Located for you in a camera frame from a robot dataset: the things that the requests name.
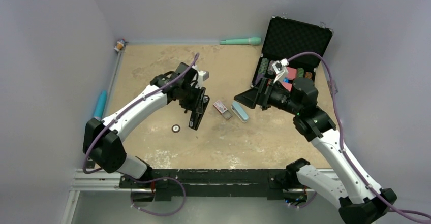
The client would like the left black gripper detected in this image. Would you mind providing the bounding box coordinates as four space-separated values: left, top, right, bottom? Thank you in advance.
179 83 205 114

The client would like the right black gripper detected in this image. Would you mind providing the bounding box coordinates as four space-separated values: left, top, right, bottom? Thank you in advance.
234 76 301 115

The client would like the black stapler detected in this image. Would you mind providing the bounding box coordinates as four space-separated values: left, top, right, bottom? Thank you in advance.
189 87 210 131

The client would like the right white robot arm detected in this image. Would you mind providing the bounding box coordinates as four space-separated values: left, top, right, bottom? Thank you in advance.
234 78 397 223

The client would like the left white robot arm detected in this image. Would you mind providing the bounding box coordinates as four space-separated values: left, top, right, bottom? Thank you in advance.
83 62 209 188

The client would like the light blue stapler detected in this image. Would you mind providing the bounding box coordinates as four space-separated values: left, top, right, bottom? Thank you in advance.
231 101 249 123

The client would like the red white staple box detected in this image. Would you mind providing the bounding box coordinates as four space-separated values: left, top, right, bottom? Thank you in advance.
213 100 232 120

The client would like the brown poker chip front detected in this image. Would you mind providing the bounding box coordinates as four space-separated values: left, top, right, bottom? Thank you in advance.
171 124 181 133

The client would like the mint green microphone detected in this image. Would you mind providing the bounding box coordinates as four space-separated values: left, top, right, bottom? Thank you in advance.
219 37 261 46

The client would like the black poker chip case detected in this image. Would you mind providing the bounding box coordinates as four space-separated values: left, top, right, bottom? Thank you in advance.
251 16 334 87

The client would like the small orange bottle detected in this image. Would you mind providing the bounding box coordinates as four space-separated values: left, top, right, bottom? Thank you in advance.
114 39 126 52

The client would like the blue cylindrical tube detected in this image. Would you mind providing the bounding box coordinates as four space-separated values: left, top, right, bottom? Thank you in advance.
93 90 107 120

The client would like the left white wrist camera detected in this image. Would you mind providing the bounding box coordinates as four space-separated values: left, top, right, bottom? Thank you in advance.
195 70 209 88

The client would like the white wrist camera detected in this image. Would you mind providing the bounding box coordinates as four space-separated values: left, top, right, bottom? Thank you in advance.
272 59 289 82
195 70 209 88

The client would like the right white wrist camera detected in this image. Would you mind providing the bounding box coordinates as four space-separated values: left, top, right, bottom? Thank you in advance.
272 59 289 82

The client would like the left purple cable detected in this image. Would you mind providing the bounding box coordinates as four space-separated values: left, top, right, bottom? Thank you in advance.
82 52 200 175

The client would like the aluminium rail frame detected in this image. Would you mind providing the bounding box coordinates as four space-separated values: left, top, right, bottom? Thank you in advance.
60 168 376 224

